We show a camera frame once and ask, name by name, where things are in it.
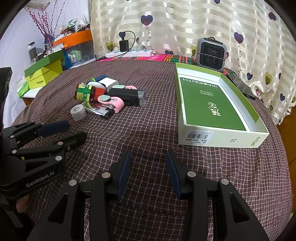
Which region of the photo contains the round grey white device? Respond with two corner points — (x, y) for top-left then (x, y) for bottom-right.
(70, 104), (86, 121)

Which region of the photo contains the silver lighter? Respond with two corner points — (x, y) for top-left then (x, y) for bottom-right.
(82, 101), (115, 120)

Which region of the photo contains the red cap medicine bottle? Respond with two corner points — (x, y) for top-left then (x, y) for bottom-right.
(74, 83), (106, 102)

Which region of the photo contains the pink clip front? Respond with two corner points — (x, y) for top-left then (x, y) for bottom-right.
(97, 95), (125, 113)

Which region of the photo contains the pink clip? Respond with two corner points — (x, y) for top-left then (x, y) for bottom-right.
(97, 95), (125, 113)
(111, 84), (137, 90)

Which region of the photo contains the blue usb stick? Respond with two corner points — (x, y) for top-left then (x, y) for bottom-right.
(94, 74), (107, 82)

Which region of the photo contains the white usb charger plug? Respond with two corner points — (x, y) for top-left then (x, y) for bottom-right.
(98, 77), (118, 92)

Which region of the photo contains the black rectangular case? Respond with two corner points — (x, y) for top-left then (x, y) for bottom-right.
(108, 88), (147, 107)

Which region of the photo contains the pink clip back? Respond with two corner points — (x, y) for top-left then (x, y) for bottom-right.
(111, 84), (137, 90)

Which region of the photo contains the white black oval gadget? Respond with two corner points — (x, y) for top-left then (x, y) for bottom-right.
(87, 81), (107, 93)

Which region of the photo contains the left hand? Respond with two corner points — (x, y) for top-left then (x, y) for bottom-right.
(16, 194), (30, 213)

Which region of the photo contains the white side table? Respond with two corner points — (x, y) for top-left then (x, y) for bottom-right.
(22, 86), (43, 106)

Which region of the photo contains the small green packet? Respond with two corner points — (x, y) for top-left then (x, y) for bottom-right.
(16, 81), (30, 98)

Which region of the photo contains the yellow green shoe box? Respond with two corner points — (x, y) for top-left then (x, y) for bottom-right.
(24, 50), (64, 90)

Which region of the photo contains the dark glass jar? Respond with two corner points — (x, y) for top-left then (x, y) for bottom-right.
(28, 42), (37, 62)

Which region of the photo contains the orange lid storage bin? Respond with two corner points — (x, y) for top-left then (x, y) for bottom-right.
(53, 30), (96, 70)

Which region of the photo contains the purple flower branches vase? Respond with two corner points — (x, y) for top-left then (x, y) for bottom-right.
(24, 1), (67, 45)

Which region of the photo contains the black charger adapter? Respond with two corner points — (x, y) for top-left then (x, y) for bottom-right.
(119, 40), (130, 52)

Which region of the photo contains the white power strip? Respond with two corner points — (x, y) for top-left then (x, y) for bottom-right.
(105, 50), (154, 58)

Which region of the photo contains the green white cardboard box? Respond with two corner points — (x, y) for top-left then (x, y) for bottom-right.
(175, 63), (269, 148)

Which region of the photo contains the black smartphone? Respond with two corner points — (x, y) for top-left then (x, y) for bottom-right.
(226, 73), (256, 100)

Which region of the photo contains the colourful plaid cloth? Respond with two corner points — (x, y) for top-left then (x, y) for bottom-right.
(99, 54), (196, 65)

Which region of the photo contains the grey portable fan heater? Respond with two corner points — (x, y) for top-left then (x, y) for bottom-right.
(196, 37), (227, 72)

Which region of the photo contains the heart pattern curtain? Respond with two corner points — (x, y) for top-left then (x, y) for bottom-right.
(91, 0), (295, 124)

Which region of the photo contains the black charger cable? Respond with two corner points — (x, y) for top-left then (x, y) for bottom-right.
(113, 31), (137, 58)

